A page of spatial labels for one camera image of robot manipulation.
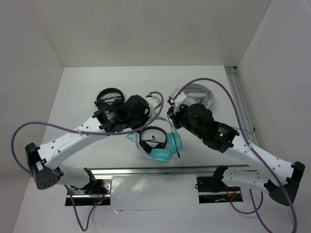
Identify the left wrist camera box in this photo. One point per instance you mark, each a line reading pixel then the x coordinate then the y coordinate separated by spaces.
pixel 155 102

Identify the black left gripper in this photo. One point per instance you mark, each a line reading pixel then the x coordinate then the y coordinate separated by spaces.
pixel 145 116

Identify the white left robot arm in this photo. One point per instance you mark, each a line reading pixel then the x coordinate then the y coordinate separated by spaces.
pixel 44 160

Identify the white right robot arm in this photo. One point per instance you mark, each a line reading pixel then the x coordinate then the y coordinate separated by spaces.
pixel 278 178

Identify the aluminium mounting rail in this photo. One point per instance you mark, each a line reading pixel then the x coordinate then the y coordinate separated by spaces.
pixel 153 171

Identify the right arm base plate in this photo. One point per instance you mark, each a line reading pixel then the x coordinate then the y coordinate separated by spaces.
pixel 210 192

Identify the small black on-ear headphones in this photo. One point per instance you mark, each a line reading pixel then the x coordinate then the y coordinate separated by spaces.
pixel 144 143

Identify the black bulky headset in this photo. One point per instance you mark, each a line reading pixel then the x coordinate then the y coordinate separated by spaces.
pixel 108 96

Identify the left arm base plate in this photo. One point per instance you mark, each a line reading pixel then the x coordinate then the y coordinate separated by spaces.
pixel 100 194

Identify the white grey gaming headset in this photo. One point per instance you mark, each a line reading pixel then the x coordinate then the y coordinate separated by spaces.
pixel 200 94

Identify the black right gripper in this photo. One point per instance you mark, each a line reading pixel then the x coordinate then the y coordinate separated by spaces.
pixel 172 114

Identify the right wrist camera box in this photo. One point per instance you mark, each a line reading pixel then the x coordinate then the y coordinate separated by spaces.
pixel 178 99

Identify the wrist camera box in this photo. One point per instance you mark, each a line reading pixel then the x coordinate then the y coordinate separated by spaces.
pixel 155 102
pixel 178 99

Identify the teal cat-ear headphones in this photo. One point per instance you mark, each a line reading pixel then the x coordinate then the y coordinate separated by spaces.
pixel 173 146

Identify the aluminium side rail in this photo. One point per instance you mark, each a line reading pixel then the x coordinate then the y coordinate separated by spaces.
pixel 238 97

